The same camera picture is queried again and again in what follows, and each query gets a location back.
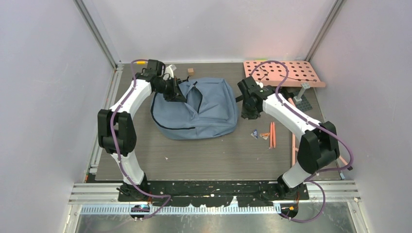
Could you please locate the orange triangular sticker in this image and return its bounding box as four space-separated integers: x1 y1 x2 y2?
259 133 270 140

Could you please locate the orange pencil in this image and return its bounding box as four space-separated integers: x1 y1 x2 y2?
273 122 276 149
269 122 274 149

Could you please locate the blue grey student backpack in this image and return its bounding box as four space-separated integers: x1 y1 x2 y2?
150 78 240 140

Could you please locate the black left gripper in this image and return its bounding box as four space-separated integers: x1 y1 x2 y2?
154 76 186 103

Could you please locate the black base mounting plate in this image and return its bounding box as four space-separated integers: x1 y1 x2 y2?
117 181 309 207

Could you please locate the grey lego plate with post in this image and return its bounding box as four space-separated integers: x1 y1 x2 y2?
286 83 312 112

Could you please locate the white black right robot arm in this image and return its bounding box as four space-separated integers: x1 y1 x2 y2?
237 77 340 199

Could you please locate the pink perforated music stand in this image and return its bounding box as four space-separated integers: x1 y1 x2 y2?
243 60 354 171

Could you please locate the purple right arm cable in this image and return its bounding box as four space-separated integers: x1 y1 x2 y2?
249 60 355 223

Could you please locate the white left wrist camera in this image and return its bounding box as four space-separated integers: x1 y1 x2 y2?
164 64 177 80

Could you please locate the small wooden cube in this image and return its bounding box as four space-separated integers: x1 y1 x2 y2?
188 68 194 77

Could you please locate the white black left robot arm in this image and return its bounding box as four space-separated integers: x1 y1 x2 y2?
98 59 186 201

